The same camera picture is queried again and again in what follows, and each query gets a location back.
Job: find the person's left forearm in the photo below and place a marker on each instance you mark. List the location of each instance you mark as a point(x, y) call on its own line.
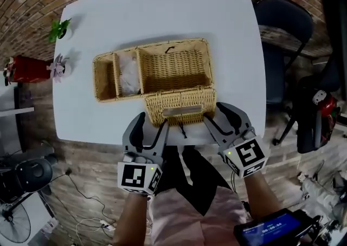
point(130, 217)

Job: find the purple succulent in white pot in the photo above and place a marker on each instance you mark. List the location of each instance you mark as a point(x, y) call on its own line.
point(58, 67)

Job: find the grey equipment bundle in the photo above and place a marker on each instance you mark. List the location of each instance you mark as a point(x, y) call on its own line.
point(322, 196)

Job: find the woven wicker box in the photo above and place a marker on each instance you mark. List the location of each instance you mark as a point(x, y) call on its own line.
point(173, 68)

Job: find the green plant in white pot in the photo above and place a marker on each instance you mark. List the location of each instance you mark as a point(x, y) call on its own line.
point(58, 29)

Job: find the white shelf board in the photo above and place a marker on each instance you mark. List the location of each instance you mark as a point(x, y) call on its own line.
point(15, 104)

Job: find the clear plastic bag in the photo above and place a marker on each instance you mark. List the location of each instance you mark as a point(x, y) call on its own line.
point(128, 72)

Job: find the person's right forearm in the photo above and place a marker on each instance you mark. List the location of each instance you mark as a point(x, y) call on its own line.
point(260, 196)

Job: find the black folding chair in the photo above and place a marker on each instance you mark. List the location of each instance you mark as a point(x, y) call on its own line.
point(282, 25)

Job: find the person's pink trousers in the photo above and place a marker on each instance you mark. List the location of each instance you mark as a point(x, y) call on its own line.
point(189, 220)

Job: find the black standing fan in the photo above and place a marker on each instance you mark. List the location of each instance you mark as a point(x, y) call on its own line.
point(13, 224)

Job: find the red box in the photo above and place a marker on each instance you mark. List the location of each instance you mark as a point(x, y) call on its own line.
point(27, 69)

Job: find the black round device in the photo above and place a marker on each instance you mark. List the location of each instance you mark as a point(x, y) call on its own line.
point(32, 173)

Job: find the white power strip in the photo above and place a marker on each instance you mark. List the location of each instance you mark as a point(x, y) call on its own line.
point(107, 225)

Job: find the black and red backpack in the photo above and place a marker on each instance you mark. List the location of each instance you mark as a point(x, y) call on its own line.
point(320, 115)

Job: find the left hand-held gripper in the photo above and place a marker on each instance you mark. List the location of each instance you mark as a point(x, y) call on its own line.
point(132, 177)

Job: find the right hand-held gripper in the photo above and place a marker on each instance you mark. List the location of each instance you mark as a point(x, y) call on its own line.
point(249, 155)

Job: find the black device with blue screen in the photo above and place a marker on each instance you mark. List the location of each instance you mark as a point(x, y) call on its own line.
point(273, 227)

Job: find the person's black shirt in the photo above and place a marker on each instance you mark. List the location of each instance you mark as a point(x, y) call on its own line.
point(195, 174)

